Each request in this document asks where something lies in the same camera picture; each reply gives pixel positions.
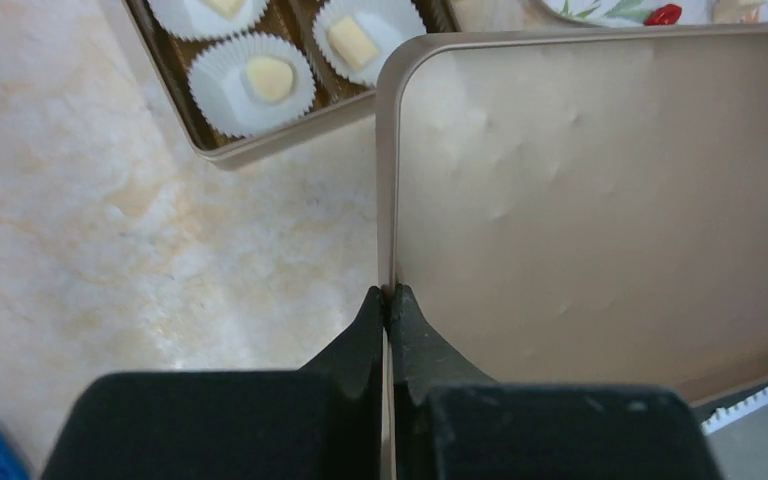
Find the white chocolate block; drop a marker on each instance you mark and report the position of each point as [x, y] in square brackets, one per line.
[352, 43]

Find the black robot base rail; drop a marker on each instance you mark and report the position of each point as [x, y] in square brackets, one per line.
[722, 412]

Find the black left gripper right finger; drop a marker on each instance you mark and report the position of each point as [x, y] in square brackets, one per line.
[452, 421]

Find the gold box lid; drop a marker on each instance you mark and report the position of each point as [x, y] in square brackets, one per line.
[587, 206]

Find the red lips candy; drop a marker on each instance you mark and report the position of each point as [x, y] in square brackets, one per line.
[667, 14]

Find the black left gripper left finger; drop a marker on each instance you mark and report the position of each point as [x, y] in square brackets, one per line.
[320, 421]

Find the floral white serving tray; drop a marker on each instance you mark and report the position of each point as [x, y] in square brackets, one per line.
[637, 13]

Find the cream heart chocolate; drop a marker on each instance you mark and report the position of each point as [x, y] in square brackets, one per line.
[271, 79]

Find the white paper cup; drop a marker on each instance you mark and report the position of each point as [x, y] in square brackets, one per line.
[219, 85]
[388, 23]
[191, 20]

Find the white chocolate piece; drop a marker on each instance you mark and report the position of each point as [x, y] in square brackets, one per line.
[227, 9]

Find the brown chocolate box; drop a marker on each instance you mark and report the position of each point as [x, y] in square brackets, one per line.
[337, 100]

